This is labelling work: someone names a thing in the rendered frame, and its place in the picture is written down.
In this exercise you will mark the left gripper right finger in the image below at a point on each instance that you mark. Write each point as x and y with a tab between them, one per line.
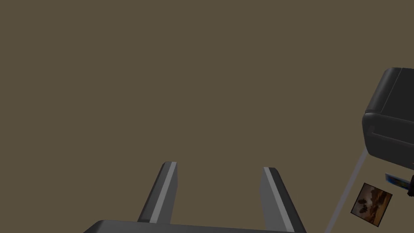
277	200

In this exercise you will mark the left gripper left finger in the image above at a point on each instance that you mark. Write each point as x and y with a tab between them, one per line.
163	194

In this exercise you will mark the brown landscape picture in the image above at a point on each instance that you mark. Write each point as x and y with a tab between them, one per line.
371	204

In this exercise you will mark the blue picture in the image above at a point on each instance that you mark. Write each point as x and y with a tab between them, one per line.
397	181

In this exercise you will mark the dark grey appliance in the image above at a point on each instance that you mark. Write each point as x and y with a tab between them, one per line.
391	123

